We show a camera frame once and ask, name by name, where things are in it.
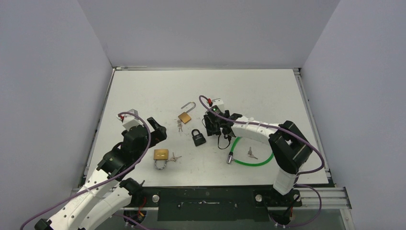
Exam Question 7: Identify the cable lock silver keys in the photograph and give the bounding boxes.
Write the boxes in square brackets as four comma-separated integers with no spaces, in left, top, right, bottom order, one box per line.
[247,147,258,159]

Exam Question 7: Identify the green cable lock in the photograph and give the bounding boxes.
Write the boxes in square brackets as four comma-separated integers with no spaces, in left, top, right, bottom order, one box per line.
[226,136,274,167]

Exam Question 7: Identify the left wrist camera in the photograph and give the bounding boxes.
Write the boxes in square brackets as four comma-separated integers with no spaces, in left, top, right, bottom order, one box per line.
[117,114,142,131]

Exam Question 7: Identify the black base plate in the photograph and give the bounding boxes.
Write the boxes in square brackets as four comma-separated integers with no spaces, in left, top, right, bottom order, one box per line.
[122,185,302,222]

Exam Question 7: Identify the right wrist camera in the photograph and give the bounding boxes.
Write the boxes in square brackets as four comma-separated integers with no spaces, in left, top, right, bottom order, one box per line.
[209,98,225,112]

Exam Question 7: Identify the short brass padlock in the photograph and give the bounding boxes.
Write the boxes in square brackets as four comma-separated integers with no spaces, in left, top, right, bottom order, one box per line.
[153,149,169,170]

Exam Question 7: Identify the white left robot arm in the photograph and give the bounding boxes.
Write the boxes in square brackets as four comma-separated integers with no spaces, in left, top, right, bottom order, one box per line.
[34,111,167,230]

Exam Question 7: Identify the small silver key bunch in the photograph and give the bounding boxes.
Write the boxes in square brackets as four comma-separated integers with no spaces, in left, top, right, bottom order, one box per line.
[168,152,182,162]

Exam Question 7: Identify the long shackle brass padlock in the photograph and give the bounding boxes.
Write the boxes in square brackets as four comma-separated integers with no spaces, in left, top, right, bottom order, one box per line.
[178,101,196,124]

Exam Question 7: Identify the padlock keys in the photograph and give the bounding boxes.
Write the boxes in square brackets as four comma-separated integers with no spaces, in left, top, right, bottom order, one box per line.
[177,119,183,132]

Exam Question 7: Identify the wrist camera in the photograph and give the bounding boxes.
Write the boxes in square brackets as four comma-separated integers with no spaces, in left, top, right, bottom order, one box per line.
[209,98,225,112]
[117,114,142,131]

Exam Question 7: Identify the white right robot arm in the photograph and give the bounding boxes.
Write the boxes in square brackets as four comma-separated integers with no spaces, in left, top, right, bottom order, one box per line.
[203,105,313,206]

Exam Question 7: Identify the black combination padlock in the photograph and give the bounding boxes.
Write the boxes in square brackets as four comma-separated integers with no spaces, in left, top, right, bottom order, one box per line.
[191,129,206,147]

